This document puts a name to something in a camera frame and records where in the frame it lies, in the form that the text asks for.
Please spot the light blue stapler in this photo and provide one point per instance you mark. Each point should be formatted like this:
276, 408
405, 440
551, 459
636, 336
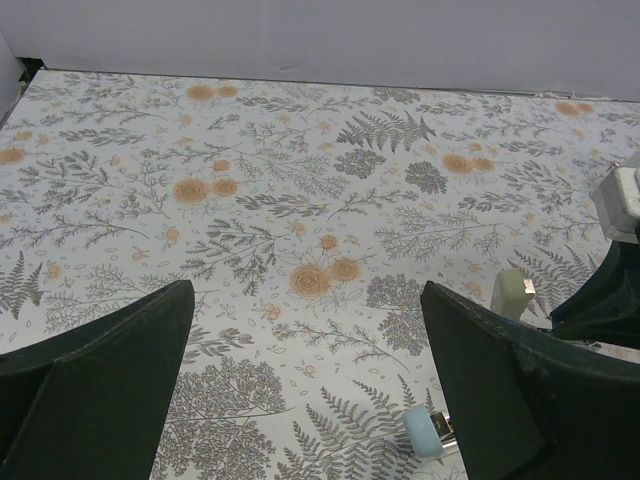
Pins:
431, 435

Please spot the beige stapler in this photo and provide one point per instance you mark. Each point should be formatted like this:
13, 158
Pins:
511, 294

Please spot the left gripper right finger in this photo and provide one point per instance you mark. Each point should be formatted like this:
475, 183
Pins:
526, 405

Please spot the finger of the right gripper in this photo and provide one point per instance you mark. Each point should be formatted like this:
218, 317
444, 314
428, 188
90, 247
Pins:
606, 308

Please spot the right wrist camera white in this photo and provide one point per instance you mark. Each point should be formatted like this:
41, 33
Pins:
616, 199

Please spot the floral table mat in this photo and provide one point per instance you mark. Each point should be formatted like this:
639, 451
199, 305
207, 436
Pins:
308, 219

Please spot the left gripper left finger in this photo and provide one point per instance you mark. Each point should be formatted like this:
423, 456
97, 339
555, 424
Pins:
91, 403

